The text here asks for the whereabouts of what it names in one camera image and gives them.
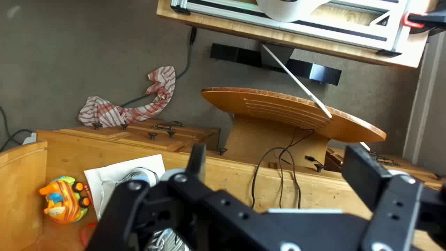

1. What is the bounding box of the orange toy truck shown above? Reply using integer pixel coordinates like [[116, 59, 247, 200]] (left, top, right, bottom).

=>
[[38, 174, 92, 225]]

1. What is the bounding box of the wooden roll-top desk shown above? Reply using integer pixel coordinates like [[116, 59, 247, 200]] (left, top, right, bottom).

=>
[[0, 117, 446, 251]]

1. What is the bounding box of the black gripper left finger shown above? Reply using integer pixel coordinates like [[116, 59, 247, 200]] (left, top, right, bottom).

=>
[[88, 143, 262, 251]]

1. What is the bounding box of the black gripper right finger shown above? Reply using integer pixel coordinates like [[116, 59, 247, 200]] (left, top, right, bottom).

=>
[[341, 143, 446, 251]]

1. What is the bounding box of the black floor power cable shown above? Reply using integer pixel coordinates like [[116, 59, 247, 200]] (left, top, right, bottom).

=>
[[118, 26, 199, 108]]

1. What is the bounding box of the black mouse cable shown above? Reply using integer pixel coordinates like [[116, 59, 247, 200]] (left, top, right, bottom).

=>
[[249, 144, 304, 210]]

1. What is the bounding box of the red clamp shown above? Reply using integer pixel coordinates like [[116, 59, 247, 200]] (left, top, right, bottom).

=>
[[400, 9, 446, 33]]

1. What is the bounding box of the red white striped cloth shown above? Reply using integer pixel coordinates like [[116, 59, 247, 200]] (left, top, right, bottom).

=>
[[77, 64, 178, 129]]

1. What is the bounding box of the black metal bracket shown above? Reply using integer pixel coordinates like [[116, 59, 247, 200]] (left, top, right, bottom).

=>
[[209, 41, 343, 86]]

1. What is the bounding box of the white paper sheet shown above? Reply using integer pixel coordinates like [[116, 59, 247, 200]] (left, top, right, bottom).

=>
[[82, 153, 167, 220]]

